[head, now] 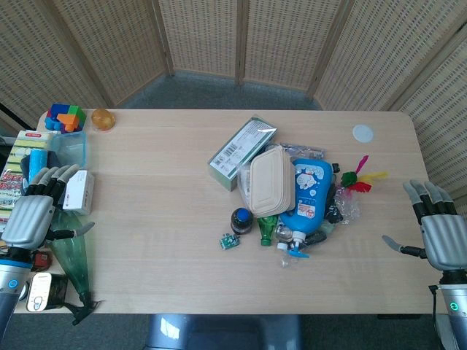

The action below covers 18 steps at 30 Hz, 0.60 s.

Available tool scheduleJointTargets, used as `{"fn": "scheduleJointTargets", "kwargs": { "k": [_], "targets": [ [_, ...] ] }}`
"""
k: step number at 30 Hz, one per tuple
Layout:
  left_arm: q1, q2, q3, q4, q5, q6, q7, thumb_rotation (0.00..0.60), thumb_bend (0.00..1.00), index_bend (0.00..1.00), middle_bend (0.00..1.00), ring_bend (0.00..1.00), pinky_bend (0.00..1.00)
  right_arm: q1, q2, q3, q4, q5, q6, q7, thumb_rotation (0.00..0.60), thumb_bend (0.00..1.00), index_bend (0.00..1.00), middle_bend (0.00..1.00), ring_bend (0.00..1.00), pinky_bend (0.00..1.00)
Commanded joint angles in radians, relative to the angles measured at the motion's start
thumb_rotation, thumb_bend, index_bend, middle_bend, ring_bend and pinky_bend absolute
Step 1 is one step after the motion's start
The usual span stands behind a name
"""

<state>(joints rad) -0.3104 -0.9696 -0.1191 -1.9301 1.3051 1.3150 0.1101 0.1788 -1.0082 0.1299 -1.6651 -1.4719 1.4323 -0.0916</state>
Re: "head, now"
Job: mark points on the beige lunch box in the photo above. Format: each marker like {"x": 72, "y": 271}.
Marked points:
{"x": 270, "y": 182}

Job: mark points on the crinkled clear plastic bag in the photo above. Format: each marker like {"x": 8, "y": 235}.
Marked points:
{"x": 346, "y": 208}

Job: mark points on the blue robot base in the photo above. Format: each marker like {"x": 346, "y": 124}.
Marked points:
{"x": 222, "y": 331}

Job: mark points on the white round table disc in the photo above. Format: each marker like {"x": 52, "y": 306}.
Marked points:
{"x": 363, "y": 133}

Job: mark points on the white handheld device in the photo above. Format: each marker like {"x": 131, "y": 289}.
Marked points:
{"x": 38, "y": 291}

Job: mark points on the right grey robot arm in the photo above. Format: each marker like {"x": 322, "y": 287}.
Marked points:
{"x": 454, "y": 310}

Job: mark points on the light blue roll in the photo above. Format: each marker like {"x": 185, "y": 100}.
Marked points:
{"x": 37, "y": 162}

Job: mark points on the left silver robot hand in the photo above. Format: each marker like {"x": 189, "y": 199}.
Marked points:
{"x": 29, "y": 218}

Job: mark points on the clear printed flat packet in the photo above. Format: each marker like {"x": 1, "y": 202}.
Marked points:
{"x": 306, "y": 150}

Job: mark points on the green white carton box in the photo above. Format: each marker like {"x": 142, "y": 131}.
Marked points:
{"x": 237, "y": 149}

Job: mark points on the black binder clip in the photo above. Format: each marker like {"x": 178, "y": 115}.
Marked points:
{"x": 336, "y": 168}

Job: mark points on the dark cola bottle blue cap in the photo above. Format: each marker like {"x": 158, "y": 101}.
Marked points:
{"x": 241, "y": 220}

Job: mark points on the black textured tube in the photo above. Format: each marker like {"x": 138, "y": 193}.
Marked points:
{"x": 314, "y": 238}

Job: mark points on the camouflage can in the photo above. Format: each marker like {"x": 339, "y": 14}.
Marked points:
{"x": 57, "y": 291}

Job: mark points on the amber round jelly cup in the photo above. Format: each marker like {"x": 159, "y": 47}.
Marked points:
{"x": 103, "y": 119}

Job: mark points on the blue cartoon pump bottle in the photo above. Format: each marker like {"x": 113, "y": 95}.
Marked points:
{"x": 310, "y": 193}

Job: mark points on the red white snack packet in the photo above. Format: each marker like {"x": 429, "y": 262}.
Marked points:
{"x": 11, "y": 193}

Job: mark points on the brown sauce bottle red label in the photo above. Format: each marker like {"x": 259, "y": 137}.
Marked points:
{"x": 42, "y": 260}

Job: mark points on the large green plastic bottle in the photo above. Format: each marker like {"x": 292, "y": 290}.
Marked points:
{"x": 73, "y": 255}

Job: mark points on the colourful block puzzle cube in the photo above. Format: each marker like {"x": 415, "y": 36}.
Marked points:
{"x": 65, "y": 118}

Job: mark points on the colourful feather shuttlecock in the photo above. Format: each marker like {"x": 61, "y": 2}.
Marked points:
{"x": 359, "y": 180}

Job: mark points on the clear plastic scrap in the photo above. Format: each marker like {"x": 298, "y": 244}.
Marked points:
{"x": 290, "y": 260}

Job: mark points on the dark grey cloth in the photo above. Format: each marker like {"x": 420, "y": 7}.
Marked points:
{"x": 54, "y": 160}

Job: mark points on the black bundled object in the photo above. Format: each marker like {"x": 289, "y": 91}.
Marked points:
{"x": 332, "y": 211}

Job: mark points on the yellow green sponge pack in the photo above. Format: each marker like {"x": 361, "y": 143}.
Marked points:
{"x": 31, "y": 144}

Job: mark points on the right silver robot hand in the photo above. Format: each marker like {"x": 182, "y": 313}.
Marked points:
{"x": 443, "y": 240}

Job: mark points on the woven folding screen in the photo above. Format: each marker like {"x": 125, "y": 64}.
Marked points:
{"x": 200, "y": 36}

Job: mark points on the black clamp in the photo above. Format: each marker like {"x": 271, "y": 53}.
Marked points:
{"x": 84, "y": 310}

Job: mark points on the clear blue plastic container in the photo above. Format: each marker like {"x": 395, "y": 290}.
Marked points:
{"x": 71, "y": 147}

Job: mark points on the small clear bottle white cap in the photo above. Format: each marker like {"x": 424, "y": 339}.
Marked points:
{"x": 284, "y": 235}

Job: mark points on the small green circuit board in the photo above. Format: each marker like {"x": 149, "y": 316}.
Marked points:
{"x": 229, "y": 242}

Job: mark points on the white cardboard box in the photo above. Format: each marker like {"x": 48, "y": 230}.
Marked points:
{"x": 78, "y": 191}

